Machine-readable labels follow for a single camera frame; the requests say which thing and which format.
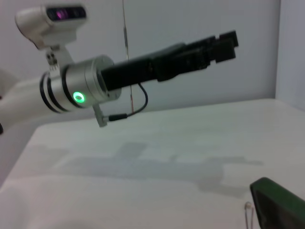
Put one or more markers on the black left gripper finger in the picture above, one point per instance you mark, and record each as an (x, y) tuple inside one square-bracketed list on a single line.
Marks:
[(221, 52), (228, 37)]

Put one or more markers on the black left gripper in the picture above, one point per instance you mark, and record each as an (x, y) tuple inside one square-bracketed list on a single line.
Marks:
[(143, 69)]

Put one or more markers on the clear white glasses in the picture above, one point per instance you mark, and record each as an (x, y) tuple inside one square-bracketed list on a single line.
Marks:
[(248, 207)]

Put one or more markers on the green glasses case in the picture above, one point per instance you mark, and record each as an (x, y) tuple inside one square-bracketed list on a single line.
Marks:
[(278, 205)]

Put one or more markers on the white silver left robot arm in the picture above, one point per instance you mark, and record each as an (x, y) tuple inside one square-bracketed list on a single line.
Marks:
[(81, 81)]

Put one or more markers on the white table cloth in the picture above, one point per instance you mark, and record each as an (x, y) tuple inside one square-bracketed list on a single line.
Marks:
[(143, 190)]

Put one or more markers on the silver left wrist connector post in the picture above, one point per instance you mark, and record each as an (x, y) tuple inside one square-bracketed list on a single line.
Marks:
[(100, 117)]

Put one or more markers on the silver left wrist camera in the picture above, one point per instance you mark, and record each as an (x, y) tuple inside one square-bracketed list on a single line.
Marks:
[(47, 23)]

